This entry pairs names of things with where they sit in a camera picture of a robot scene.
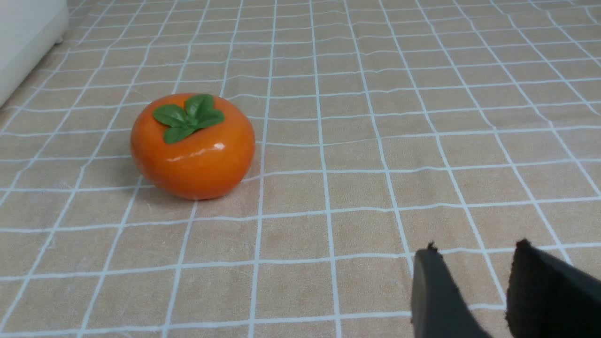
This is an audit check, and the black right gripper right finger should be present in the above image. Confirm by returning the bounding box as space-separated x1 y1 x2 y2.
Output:
505 239 601 338

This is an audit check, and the orange persimmon with green leaves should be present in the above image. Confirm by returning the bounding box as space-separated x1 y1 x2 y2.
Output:
130 93 255 200

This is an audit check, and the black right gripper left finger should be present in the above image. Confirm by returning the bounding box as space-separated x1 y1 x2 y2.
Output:
411 242 490 338

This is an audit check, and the beige checkered tablecloth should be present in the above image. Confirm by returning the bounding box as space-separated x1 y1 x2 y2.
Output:
1 0 600 338

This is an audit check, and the white toaster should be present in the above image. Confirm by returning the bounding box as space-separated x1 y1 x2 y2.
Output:
0 0 69 105

